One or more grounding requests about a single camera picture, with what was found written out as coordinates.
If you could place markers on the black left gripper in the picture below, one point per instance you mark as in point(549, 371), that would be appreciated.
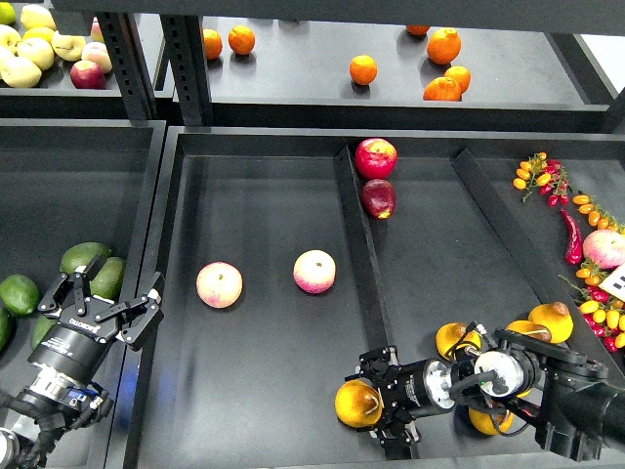
point(85, 326)

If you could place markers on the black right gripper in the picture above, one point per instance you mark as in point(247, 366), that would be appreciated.
point(410, 391)

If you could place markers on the dark green avocado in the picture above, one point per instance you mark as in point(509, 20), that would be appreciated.
point(39, 330)

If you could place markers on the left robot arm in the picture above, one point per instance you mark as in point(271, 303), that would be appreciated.
point(64, 395)

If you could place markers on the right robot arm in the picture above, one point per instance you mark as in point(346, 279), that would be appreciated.
point(466, 393)

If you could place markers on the green avocado upper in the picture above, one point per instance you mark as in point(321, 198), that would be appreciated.
point(81, 254)

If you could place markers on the green avocado far left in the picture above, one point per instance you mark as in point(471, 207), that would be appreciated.
point(20, 294)

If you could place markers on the yellow pear bottom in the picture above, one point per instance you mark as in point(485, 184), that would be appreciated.
point(490, 426)

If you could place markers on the green avocado left edge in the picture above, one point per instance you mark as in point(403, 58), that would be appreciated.
point(6, 327)

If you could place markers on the yellow pear middle hidden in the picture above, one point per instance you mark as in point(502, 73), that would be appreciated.
point(522, 326)

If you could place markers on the pale pear front left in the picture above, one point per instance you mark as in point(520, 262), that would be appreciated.
point(17, 72)

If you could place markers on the pale pear top shelf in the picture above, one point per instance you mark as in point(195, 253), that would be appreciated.
point(33, 15)

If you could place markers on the pink apple left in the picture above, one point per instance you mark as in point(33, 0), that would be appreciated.
point(219, 285)

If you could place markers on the pink apple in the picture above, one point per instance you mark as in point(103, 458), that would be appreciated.
point(314, 271)
point(219, 285)

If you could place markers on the black left tray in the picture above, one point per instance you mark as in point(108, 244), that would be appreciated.
point(64, 182)

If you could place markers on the black tray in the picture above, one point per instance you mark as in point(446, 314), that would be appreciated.
point(253, 385)
point(64, 182)

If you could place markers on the black divider left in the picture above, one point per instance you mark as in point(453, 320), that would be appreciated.
point(364, 261)

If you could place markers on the pink apple centre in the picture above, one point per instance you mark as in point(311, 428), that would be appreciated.
point(314, 271)

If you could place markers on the black middle tray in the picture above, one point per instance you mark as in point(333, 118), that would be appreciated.
point(253, 385)

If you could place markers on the dark red apple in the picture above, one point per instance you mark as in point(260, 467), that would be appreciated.
point(378, 197)

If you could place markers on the red apple on shelf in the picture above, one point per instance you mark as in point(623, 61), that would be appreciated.
point(87, 75)

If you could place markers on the cherry tomato bunch lower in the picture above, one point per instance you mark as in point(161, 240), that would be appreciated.
point(602, 311)

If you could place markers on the cherry tomato bunch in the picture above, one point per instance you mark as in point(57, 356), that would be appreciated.
point(602, 311)
point(543, 175)

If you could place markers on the bright red apple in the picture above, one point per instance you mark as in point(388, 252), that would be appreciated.
point(375, 158)

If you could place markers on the peach on shelf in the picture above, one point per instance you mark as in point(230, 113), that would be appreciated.
point(97, 53)

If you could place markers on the red chili pepper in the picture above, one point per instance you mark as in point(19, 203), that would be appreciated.
point(574, 251)

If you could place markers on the yellow green apple shelf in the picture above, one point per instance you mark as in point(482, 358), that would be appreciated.
point(68, 47)

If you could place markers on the pale apple on shelf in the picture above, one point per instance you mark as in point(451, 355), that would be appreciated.
point(37, 50)

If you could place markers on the white label card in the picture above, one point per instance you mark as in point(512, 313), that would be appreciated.
point(614, 283)

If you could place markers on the pink apple right edge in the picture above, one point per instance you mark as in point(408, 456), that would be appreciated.
point(604, 248)

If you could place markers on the yellow lemon on shelf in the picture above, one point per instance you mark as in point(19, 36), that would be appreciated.
point(40, 32)

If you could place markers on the cherry tomato bunch upper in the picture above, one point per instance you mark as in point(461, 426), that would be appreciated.
point(543, 175)

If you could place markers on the orange on shelf front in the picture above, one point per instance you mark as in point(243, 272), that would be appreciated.
point(443, 89)

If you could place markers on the black shelf rack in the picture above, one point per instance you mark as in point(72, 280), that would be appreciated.
point(530, 69)

